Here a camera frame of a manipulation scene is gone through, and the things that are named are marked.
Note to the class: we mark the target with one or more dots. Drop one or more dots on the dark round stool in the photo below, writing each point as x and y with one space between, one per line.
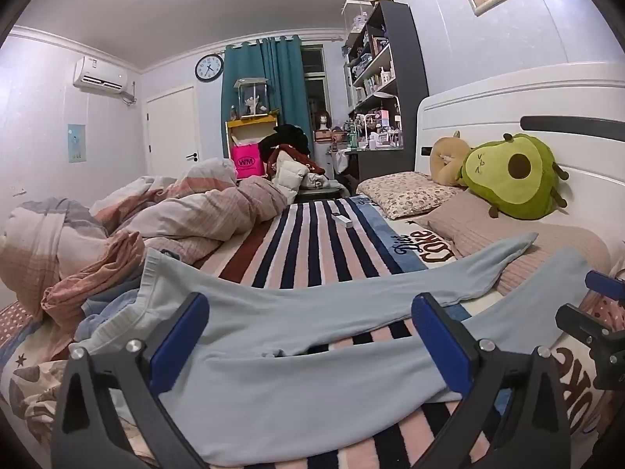
322 194

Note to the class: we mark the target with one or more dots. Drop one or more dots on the pink shopping bag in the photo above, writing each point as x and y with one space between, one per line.
248 161

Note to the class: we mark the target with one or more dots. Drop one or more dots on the white air conditioner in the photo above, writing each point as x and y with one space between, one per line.
100 74

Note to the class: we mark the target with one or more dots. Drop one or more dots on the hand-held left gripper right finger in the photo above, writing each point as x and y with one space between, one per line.
439 342

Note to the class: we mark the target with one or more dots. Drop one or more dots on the mannequin head with wig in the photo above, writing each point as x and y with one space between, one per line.
323 124

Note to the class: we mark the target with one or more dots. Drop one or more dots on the floral pillow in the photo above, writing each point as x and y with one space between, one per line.
405 195

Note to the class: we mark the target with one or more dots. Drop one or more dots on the blue cloth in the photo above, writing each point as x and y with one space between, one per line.
105 310

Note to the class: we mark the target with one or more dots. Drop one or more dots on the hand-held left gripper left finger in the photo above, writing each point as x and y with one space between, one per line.
180 332

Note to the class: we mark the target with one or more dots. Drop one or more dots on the white door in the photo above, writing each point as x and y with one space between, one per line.
171 132

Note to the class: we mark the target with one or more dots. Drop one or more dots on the window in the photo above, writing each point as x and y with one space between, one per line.
315 83

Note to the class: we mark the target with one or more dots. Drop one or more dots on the white bed headboard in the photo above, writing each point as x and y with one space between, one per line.
488 107

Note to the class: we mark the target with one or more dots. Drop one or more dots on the yellow cabinet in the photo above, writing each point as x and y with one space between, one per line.
254 119

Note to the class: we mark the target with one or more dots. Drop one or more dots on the pile of dark clothes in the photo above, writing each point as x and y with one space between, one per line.
293 139

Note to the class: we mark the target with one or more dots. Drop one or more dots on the small wall poster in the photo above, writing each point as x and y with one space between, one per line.
76 142

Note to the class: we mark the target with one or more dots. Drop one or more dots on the brown plush toy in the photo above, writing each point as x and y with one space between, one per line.
442 161

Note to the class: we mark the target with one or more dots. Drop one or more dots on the pink striped comforter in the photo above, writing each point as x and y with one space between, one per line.
195 215

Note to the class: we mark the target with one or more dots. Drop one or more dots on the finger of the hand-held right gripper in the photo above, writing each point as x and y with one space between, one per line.
586 325
605 283

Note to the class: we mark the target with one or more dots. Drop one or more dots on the white puffy jacket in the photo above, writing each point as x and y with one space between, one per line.
290 173

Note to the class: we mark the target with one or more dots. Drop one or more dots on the teal curtain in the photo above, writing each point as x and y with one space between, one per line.
273 88

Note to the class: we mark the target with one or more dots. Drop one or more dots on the pink ribbed pillow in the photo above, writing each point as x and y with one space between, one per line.
488 234

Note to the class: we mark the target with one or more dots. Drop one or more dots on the printed bed sheet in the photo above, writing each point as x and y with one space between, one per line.
429 249

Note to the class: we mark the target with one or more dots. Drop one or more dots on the small white box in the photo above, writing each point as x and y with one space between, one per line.
342 220

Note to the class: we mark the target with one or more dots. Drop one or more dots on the dark bookshelf with desk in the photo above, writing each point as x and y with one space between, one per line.
410 58

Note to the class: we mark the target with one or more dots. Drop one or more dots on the round wall clock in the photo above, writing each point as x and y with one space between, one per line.
209 67

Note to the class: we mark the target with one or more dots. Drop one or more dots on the peach crumpled cloth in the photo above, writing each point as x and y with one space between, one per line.
93 283

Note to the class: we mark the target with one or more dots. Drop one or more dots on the glass display case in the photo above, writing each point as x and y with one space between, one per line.
251 97

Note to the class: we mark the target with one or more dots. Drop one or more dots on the light blue pants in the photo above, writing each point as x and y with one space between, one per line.
302 351

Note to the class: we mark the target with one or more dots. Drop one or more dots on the green avocado plush toy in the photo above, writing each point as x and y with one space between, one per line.
517 180

